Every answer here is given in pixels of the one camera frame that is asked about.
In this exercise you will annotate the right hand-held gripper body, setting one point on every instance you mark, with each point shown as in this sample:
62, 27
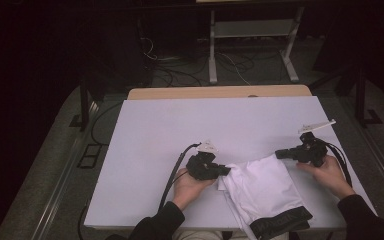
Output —
310, 151

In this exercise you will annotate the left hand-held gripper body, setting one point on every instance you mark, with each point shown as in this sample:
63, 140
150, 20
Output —
201, 166

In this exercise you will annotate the white shorts with black waistband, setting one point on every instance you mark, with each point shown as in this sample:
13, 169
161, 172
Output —
263, 190

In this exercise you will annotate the person's left hand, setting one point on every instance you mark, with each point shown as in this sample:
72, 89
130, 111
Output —
190, 188

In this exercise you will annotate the person's right hand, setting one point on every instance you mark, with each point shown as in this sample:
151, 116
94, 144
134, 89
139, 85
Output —
330, 176

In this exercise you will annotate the white board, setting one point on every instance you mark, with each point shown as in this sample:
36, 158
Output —
153, 133

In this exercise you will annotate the black metal stand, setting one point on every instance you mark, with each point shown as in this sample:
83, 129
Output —
84, 100
360, 100

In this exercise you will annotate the wooden table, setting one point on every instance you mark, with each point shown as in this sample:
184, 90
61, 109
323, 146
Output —
213, 91

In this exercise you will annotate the white metal stand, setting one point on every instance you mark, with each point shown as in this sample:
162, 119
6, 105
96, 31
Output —
253, 28

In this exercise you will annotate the black floor outlet frame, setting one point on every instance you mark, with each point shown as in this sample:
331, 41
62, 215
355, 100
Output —
90, 156

